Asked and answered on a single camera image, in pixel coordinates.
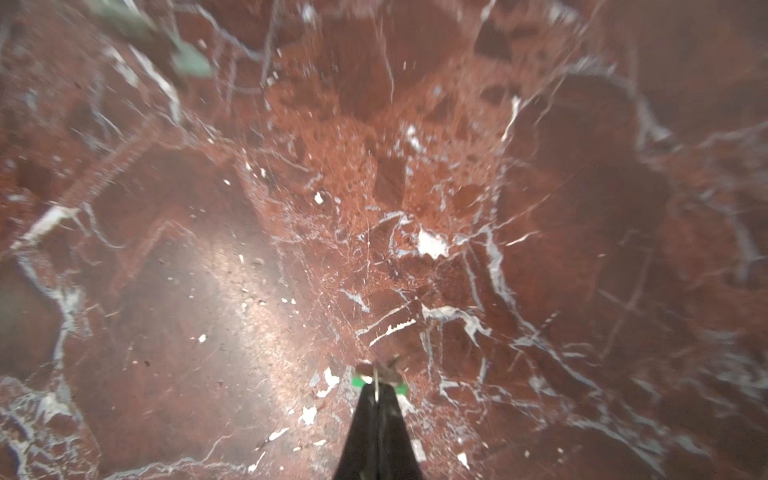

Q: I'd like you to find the green key tag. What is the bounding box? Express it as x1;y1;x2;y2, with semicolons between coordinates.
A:
351;356;409;396

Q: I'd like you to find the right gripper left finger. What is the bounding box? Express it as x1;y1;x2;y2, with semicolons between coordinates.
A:
333;384;379;480

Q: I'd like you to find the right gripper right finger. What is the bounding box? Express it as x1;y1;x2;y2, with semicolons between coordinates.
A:
377;384;423;480

